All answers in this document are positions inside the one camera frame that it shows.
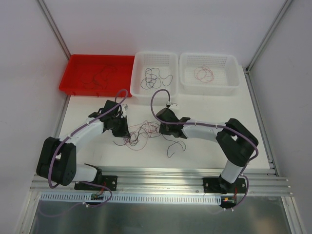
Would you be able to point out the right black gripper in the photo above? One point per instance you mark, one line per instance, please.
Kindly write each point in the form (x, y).
(163, 127)

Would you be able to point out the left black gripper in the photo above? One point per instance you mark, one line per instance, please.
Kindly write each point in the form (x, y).
(122, 127)

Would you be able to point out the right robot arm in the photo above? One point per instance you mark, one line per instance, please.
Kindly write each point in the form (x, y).
(238, 144)

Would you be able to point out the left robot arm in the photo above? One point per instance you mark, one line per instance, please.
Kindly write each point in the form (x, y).
(58, 158)

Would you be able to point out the red plastic tray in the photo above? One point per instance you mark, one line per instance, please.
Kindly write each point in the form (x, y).
(115, 69)

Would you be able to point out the white middle mesh basket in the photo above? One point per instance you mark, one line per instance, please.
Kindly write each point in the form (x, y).
(153, 71)

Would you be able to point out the white mesh basket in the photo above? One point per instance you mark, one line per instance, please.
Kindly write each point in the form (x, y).
(209, 74)
(153, 71)

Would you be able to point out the white right mesh basket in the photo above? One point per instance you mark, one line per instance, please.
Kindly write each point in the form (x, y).
(209, 74)

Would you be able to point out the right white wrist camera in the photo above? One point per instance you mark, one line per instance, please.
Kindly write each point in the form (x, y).
(172, 105)

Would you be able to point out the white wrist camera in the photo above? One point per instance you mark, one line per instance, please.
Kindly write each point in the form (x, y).
(124, 108)
(172, 105)

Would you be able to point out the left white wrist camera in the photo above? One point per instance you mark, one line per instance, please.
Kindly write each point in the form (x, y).
(124, 108)

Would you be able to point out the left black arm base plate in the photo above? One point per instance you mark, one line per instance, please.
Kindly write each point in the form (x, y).
(109, 181)

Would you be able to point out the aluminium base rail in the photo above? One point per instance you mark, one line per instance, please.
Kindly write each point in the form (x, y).
(262, 182)

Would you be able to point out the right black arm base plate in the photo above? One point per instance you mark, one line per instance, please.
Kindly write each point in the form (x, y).
(218, 185)

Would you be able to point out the white slotted cable duct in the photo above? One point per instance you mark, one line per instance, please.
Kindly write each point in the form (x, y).
(132, 198)

